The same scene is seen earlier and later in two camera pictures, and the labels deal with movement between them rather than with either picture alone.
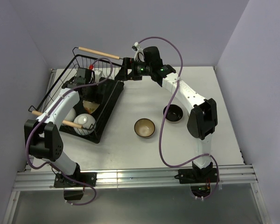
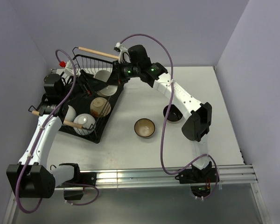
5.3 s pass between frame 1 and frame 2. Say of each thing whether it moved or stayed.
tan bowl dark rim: stayed
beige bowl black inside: stayed
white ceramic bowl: stayed
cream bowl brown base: moved
